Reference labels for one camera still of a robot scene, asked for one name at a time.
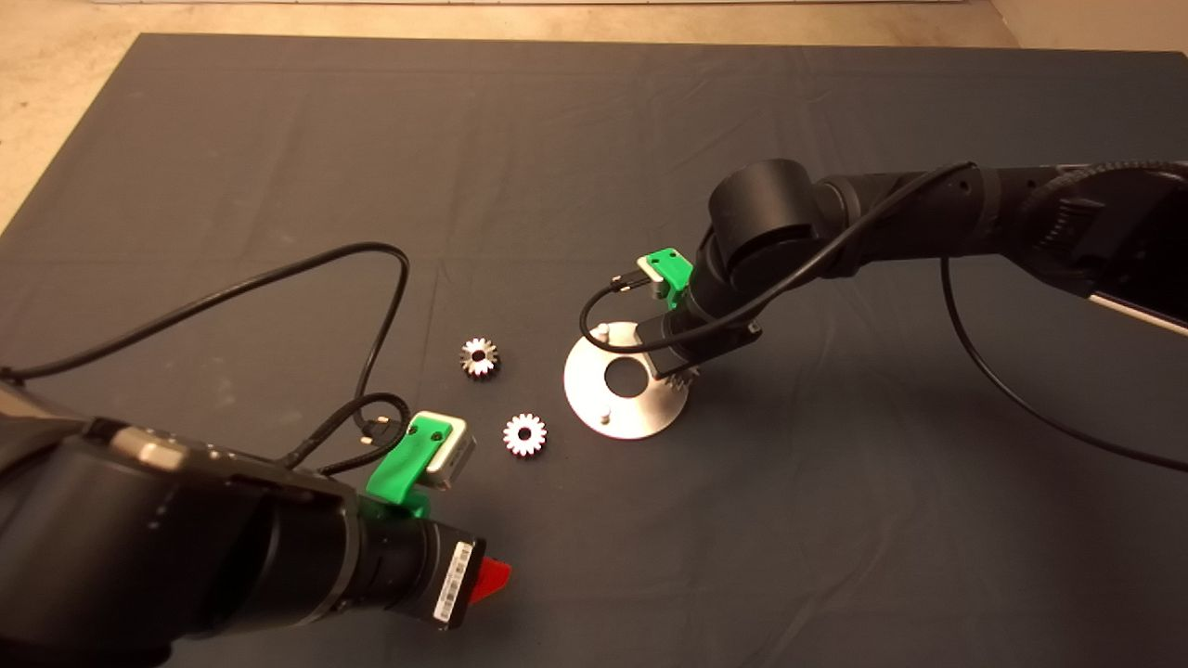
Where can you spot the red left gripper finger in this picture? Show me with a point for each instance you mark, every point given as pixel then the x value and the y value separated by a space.
pixel 494 580

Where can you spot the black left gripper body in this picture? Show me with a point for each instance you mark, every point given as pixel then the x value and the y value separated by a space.
pixel 441 575

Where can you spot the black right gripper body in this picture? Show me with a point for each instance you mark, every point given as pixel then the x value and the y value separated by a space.
pixel 691 339

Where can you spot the steel planetary gear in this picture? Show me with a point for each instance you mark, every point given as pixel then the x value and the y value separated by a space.
pixel 471 366
pixel 685 378
pixel 516 443

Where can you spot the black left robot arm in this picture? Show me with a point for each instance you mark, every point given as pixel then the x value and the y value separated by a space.
pixel 139 547

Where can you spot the round metal carrier plate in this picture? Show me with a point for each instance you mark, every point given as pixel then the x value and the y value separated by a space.
pixel 640 413

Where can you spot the dark grey table cloth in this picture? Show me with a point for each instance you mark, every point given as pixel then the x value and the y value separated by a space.
pixel 557 139

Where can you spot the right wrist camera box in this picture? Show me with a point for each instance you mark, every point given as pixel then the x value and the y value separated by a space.
pixel 654 278

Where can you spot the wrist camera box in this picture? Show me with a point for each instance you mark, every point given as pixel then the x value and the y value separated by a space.
pixel 455 455
pixel 654 278

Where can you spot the green right camera mount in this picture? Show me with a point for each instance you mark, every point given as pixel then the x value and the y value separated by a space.
pixel 673 267

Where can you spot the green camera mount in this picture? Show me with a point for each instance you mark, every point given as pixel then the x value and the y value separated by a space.
pixel 673 267
pixel 408 464

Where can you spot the green left camera mount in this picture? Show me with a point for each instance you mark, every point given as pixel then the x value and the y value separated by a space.
pixel 408 464

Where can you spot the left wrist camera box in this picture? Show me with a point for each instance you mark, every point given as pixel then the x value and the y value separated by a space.
pixel 455 455

